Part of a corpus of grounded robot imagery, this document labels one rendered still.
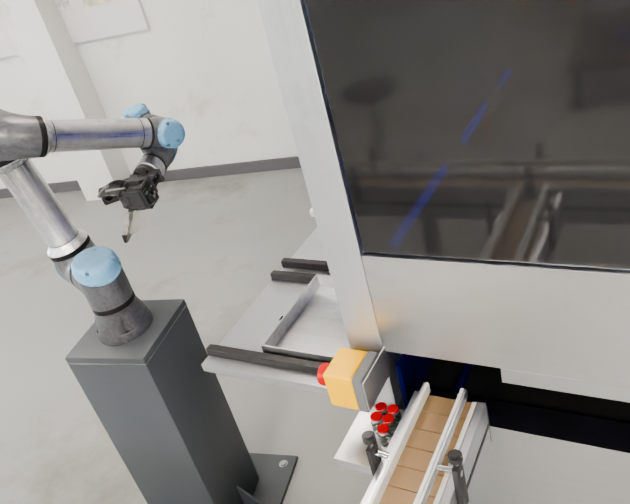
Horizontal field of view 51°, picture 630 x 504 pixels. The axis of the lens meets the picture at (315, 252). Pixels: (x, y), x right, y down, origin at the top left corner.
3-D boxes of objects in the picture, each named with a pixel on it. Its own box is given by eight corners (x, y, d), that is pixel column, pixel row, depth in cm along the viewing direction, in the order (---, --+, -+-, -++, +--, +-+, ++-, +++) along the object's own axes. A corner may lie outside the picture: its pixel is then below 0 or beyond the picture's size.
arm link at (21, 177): (85, 302, 176) (-41, 125, 145) (65, 286, 186) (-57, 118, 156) (122, 275, 180) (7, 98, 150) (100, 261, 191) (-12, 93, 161)
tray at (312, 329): (457, 299, 140) (455, 286, 138) (416, 384, 121) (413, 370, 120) (319, 285, 157) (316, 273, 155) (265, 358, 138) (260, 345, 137)
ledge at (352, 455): (437, 425, 115) (435, 417, 114) (412, 485, 105) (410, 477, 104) (365, 411, 122) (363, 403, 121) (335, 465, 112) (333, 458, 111)
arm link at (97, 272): (101, 317, 166) (79, 274, 159) (80, 301, 176) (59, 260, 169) (141, 293, 172) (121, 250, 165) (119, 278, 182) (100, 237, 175)
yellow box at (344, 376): (385, 383, 112) (377, 351, 109) (369, 413, 107) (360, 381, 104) (346, 376, 116) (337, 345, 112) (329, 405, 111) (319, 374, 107)
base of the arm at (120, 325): (88, 345, 175) (73, 316, 170) (116, 310, 187) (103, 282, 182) (135, 345, 170) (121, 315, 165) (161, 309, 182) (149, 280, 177)
